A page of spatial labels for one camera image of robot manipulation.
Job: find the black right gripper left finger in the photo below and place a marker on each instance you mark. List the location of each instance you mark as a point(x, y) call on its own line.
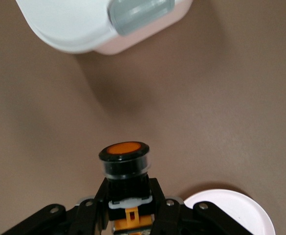
point(84, 218)

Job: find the brown table cover sheet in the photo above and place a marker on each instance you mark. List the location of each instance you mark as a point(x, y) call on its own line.
point(206, 110)

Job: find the white lidded storage box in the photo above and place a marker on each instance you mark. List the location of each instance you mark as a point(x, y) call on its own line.
point(72, 24)

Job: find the orange push-button switch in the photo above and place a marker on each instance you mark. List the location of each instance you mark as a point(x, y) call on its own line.
point(124, 156)

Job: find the pink round plate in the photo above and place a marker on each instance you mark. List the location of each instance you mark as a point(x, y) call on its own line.
point(243, 210)

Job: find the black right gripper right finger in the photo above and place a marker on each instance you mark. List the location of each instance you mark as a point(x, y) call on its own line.
point(172, 220)

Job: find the grey box latch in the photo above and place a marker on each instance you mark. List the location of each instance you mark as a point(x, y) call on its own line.
point(140, 17)

